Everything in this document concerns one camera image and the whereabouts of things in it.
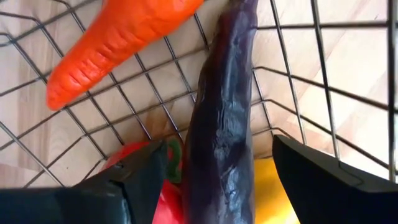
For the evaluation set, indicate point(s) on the red bell pepper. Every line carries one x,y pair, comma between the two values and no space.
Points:
169,205

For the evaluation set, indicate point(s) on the yellow bell pepper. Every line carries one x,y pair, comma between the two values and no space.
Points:
270,199

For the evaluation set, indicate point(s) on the long purple eggplant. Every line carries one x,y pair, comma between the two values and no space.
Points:
220,124

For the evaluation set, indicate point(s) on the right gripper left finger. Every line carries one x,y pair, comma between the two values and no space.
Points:
93,202

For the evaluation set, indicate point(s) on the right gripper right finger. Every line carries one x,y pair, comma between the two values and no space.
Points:
335,196

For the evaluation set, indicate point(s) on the orange carrot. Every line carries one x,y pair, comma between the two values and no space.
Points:
118,40

